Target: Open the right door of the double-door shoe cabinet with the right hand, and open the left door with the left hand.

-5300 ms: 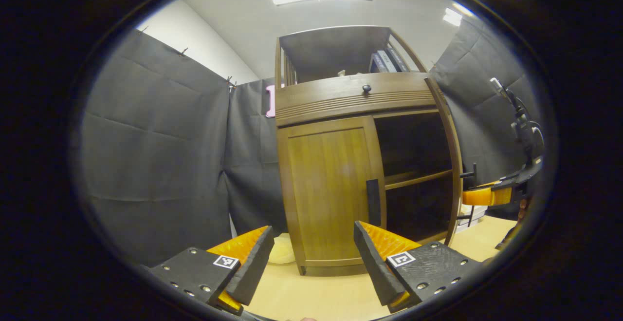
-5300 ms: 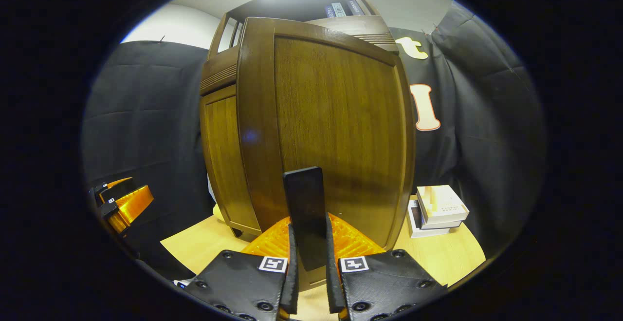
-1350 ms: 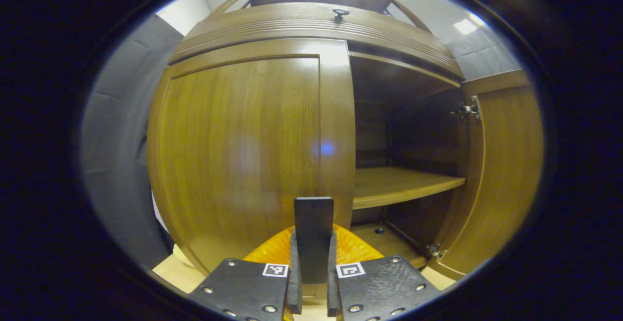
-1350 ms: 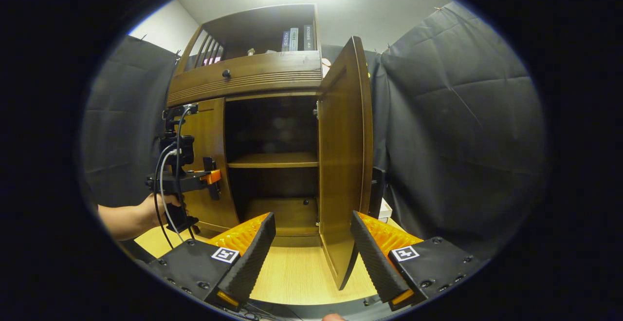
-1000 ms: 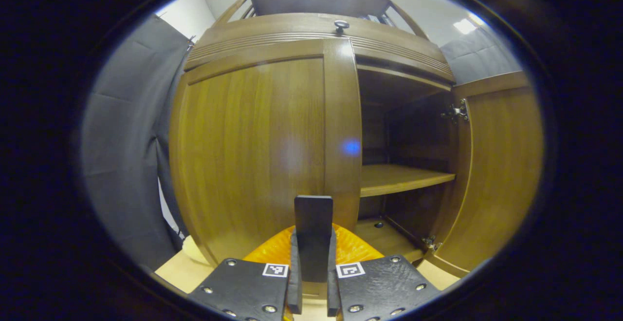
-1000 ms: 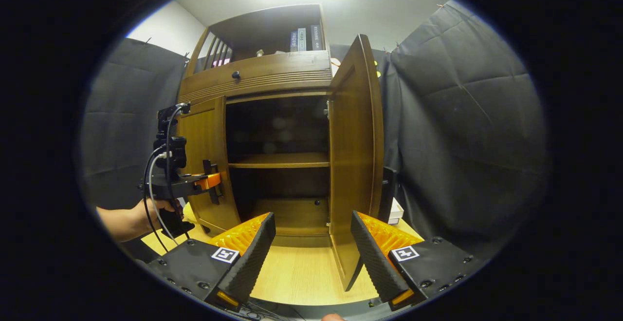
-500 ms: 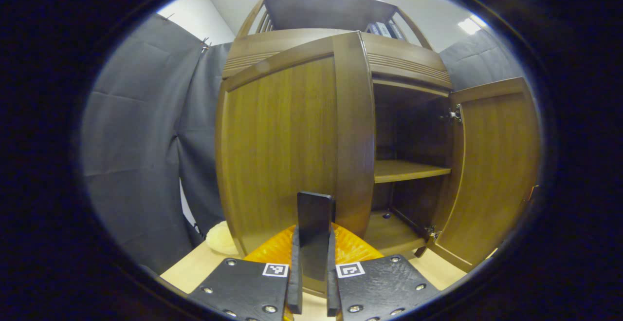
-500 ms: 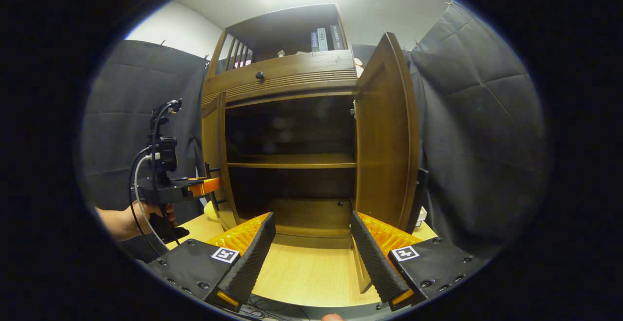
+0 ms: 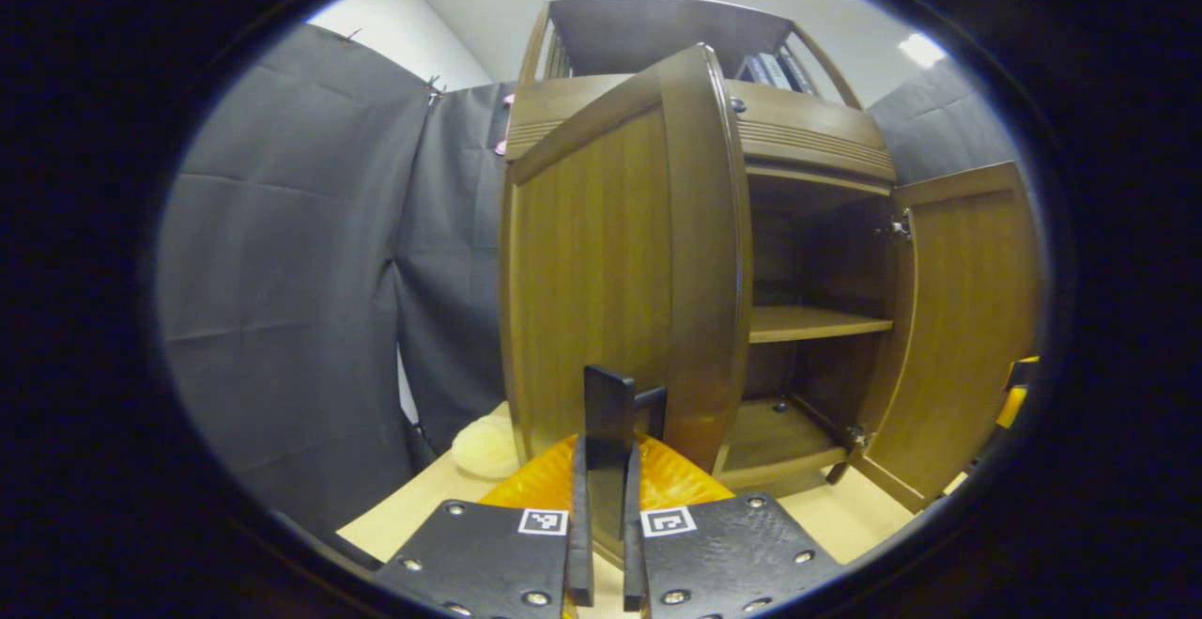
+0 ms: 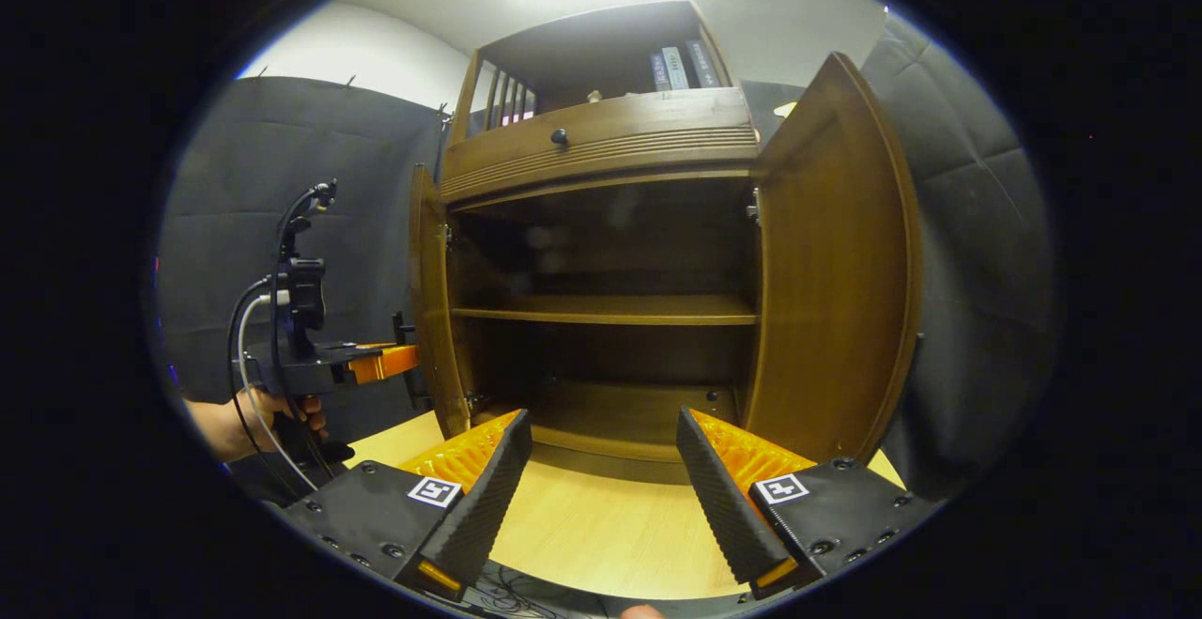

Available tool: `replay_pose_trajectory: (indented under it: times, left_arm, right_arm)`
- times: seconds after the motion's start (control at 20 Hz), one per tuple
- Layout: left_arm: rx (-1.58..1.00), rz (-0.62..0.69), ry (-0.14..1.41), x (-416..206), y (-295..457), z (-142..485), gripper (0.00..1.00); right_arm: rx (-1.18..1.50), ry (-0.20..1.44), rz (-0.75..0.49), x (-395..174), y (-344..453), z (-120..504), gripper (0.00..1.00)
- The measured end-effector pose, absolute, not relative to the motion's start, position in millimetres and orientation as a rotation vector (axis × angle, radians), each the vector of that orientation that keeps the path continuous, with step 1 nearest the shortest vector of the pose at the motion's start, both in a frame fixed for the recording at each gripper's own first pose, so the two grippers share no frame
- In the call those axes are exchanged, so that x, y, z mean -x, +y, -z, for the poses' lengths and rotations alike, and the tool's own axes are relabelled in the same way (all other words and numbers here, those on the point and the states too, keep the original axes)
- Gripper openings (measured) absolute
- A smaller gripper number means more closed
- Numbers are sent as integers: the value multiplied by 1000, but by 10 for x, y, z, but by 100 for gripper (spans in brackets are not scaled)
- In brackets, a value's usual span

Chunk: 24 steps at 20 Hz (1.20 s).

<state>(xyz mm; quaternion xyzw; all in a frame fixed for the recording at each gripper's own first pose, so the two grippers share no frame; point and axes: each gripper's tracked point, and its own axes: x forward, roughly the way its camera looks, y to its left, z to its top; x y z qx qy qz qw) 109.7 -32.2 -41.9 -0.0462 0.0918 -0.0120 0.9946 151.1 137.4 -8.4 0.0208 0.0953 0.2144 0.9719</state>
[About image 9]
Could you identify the black backdrop cloth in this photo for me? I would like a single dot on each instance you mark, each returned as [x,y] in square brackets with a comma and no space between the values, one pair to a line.
[282,271]

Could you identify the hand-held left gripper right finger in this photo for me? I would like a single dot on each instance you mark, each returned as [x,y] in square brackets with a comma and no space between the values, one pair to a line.
[732,553]

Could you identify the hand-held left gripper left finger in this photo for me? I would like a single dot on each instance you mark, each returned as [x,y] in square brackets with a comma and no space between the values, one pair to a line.
[488,553]

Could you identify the pale yellow soft object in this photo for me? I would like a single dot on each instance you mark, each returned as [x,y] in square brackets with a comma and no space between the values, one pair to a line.
[484,448]

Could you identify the dark blue book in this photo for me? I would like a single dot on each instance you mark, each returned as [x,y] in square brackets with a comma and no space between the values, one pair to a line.
[751,69]

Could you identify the wooden shoe cabinet door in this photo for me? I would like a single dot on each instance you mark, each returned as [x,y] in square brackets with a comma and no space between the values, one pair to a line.
[967,318]
[582,271]

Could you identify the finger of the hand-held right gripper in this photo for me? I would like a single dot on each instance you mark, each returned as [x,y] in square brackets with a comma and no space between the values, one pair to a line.
[1012,408]

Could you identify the light grey book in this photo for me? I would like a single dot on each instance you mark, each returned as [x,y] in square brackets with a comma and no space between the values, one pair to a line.
[772,70]

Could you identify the wooden double-door shoe cabinet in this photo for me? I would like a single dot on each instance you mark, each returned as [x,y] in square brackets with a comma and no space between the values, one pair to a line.
[808,323]

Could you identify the small ceiling light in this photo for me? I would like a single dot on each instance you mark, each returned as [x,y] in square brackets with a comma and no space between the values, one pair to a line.
[920,49]

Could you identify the metal door hinge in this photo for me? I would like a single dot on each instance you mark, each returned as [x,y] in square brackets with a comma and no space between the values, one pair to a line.
[855,437]
[901,224]

